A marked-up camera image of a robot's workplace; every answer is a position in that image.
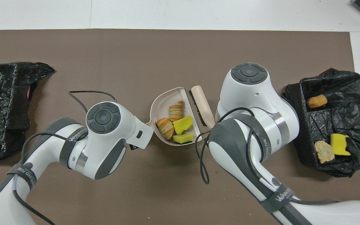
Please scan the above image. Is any orange croissant piece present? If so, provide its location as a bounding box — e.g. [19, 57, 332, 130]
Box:
[155, 117, 175, 140]

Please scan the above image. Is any beige plastic dustpan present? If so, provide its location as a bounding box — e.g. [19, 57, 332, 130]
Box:
[146, 87, 203, 147]

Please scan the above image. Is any small yellow sponge piece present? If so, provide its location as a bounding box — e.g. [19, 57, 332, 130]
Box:
[172, 133, 194, 144]

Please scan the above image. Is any pale bread chunk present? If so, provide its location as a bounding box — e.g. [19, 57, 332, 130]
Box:
[169, 100, 185, 122]
[314, 140, 335, 164]

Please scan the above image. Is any beige hand brush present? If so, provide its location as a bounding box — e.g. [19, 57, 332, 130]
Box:
[188, 85, 216, 129]

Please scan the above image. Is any brown bread roll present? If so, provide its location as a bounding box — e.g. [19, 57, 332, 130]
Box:
[306, 94, 328, 109]

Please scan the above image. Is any brown table mat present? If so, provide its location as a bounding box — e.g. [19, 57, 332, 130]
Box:
[0, 29, 360, 225]

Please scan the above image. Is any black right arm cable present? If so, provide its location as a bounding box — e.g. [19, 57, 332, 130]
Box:
[194, 107, 341, 205]

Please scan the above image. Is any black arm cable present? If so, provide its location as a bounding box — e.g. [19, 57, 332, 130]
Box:
[194, 107, 341, 205]
[11, 90, 118, 225]

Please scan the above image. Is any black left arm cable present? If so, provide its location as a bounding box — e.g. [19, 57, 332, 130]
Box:
[11, 90, 118, 225]

